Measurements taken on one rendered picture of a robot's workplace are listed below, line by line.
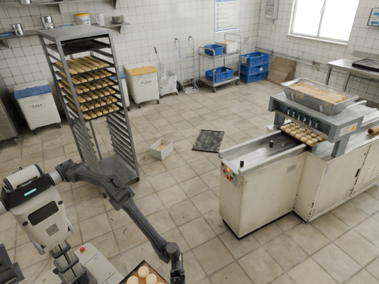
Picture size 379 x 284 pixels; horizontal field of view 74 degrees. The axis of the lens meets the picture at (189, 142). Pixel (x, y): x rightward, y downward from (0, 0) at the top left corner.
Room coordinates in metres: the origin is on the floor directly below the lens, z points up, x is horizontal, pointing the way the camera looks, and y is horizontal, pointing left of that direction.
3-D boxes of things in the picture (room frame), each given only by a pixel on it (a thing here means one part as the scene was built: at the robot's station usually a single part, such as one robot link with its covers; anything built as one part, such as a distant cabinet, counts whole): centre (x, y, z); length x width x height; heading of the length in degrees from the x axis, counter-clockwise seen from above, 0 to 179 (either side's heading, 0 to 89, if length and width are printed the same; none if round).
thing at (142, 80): (5.09, 0.91, 0.38); 0.64 x 0.54 x 0.77; 24
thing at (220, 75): (5.82, -0.79, 0.29); 0.56 x 0.38 x 0.20; 125
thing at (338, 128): (2.02, -1.11, 1.01); 0.72 x 0.33 x 0.34; 26
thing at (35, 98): (4.22, 2.65, 0.38); 0.64 x 0.54 x 0.77; 29
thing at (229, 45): (5.92, -0.94, 0.90); 0.44 x 0.36 x 0.20; 35
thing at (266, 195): (1.80, -0.65, 0.45); 0.70 x 0.34 x 0.90; 116
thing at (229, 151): (2.20, -1.15, 0.87); 2.01 x 0.03 x 0.07; 116
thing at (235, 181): (1.64, -0.33, 0.77); 0.24 x 0.04 x 0.14; 26
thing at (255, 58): (6.19, -1.67, 0.50); 0.60 x 0.40 x 0.20; 119
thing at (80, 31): (2.56, 1.03, 0.93); 0.64 x 0.51 x 1.78; 38
